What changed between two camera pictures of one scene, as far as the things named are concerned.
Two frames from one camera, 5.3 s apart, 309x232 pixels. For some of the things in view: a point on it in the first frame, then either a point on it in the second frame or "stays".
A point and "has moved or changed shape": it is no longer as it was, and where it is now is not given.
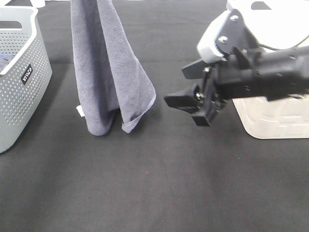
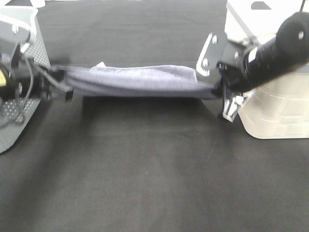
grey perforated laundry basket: (25, 75) stays
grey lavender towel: (110, 78) has moved or changed shape
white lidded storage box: (275, 25) stays
